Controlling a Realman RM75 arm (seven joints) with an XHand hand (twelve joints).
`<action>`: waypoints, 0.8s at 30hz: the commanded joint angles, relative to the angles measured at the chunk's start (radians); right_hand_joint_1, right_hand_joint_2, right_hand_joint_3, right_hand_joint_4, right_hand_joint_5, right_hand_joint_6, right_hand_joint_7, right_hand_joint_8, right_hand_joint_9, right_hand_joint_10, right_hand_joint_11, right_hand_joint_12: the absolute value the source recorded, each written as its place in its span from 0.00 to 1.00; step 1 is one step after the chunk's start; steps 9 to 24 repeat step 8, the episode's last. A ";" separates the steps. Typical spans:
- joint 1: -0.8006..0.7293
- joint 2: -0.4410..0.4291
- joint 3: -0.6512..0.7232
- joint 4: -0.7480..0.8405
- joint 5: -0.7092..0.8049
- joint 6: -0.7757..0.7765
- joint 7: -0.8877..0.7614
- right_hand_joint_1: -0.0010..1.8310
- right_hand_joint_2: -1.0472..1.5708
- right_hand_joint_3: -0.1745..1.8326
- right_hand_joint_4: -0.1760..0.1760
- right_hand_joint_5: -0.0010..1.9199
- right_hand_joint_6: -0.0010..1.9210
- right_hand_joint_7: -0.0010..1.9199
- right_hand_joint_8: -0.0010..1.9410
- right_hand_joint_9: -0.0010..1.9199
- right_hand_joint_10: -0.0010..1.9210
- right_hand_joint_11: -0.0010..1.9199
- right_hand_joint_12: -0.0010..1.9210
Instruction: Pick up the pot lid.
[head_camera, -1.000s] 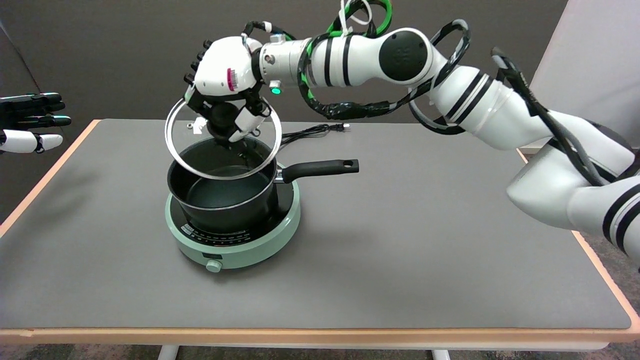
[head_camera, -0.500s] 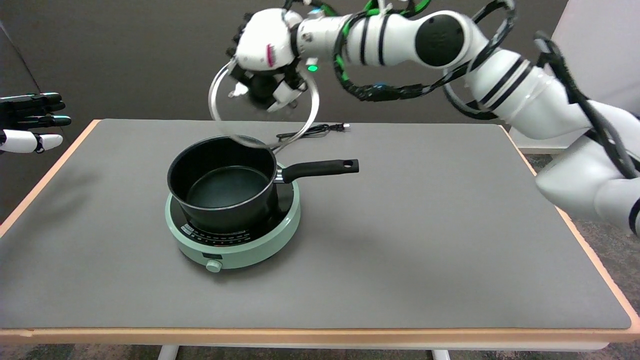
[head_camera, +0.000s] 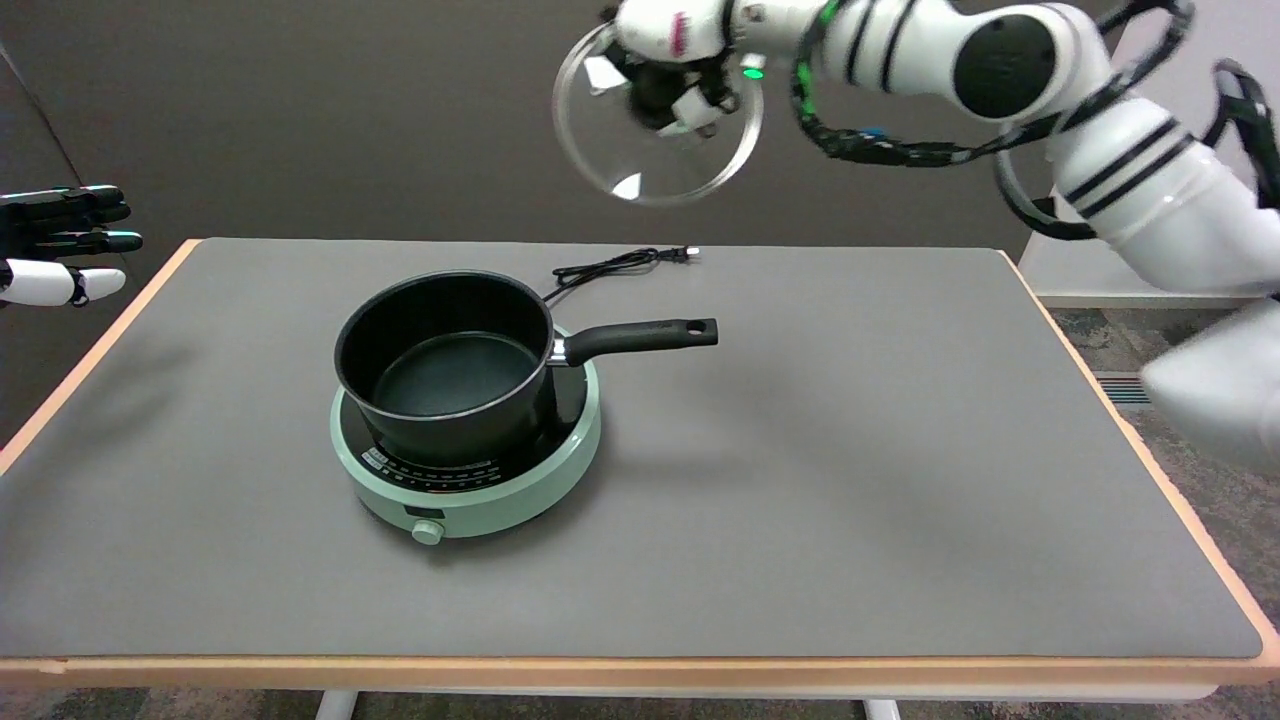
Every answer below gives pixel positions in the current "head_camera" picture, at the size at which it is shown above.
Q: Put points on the white table leg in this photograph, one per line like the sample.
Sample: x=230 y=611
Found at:
x=336 y=705
x=882 y=710

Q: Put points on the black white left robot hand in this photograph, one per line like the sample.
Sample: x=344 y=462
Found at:
x=45 y=282

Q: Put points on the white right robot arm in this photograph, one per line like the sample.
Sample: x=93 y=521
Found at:
x=1000 y=65

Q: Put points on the glass pot lid black knob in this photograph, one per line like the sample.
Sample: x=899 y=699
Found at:
x=660 y=168

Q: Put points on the white partition panel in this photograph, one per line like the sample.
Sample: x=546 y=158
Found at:
x=1080 y=275

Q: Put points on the grey table mat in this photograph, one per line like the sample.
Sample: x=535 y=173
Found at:
x=850 y=500

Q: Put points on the striped floor grille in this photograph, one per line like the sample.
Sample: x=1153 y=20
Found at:
x=1122 y=390

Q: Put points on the mint green induction cooker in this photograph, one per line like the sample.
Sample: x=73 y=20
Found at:
x=500 y=500

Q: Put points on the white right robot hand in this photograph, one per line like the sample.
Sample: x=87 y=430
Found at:
x=660 y=30

